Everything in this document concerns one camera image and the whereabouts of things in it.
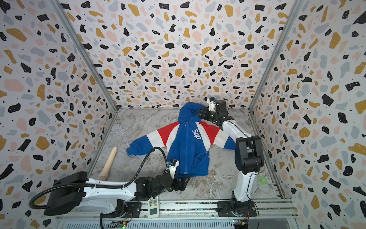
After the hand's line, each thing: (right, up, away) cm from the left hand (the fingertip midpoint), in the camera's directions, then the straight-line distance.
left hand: (185, 174), depth 76 cm
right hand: (+6, +36, +16) cm, 39 cm away
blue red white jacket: (0, +15, +21) cm, 26 cm away
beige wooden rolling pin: (-48, -3, +6) cm, 48 cm away
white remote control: (-16, -16, -2) cm, 23 cm away
